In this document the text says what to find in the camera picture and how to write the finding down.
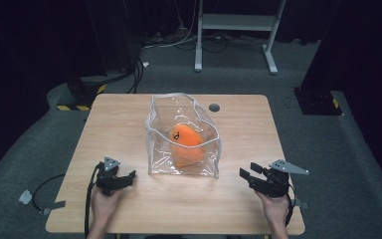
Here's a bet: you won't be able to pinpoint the grey tape piece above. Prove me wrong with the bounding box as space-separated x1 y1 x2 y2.
18 189 34 205

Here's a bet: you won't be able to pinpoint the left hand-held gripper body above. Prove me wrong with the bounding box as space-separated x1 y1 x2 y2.
95 155 127 197

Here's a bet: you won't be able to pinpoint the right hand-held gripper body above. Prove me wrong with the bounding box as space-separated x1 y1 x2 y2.
258 158 310 199

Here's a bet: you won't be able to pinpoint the grey flat bracket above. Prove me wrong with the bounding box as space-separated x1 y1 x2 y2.
41 200 67 216
292 198 309 210

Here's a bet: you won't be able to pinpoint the orange plush toy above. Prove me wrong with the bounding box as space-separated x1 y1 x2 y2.
168 122 207 169

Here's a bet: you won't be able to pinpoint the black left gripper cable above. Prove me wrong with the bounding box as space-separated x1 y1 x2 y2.
84 162 102 239

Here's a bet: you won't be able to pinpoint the black base with striped tape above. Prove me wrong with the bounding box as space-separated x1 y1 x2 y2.
56 75 107 113

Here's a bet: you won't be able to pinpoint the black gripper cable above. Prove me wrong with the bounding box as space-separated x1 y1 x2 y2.
284 185 295 228
84 162 102 239

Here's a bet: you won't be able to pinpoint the white metal stand frame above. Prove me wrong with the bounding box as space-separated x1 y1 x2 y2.
194 0 287 76

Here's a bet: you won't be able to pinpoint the black stand base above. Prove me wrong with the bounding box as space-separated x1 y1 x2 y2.
292 87 343 117

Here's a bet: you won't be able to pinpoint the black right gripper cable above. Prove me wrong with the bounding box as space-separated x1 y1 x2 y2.
284 185 295 228

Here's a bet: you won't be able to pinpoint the person's right hand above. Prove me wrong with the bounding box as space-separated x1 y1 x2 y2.
256 190 291 227

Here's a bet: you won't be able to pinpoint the clear plastic bag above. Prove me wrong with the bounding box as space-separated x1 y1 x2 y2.
144 93 222 179

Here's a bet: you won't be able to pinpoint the bundle of floor cables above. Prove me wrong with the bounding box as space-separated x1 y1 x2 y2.
141 24 268 54

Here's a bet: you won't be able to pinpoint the black floor cables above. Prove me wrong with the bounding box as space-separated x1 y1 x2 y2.
126 57 145 95

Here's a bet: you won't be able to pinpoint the thin black floor cable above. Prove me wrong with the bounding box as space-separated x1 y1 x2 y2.
32 173 67 213

